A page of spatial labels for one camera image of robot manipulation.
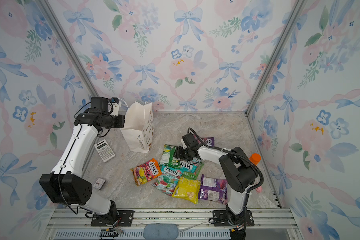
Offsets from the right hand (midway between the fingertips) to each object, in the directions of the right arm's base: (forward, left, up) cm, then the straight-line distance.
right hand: (175, 155), depth 93 cm
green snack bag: (-3, +5, 0) cm, 5 cm away
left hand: (+8, +27, +24) cm, 37 cm away
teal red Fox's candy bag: (-16, +3, -1) cm, 16 cm away
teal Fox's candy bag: (-7, -9, +1) cm, 11 cm away
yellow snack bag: (-20, -7, -1) cm, 21 cm away
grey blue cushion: (-39, +5, 0) cm, 40 cm away
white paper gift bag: (+2, +18, +23) cm, 29 cm away
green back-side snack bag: (-13, -10, -1) cm, 16 cm away
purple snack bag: (-21, -22, -1) cm, 30 cm away
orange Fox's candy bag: (-11, +16, 0) cm, 20 cm away
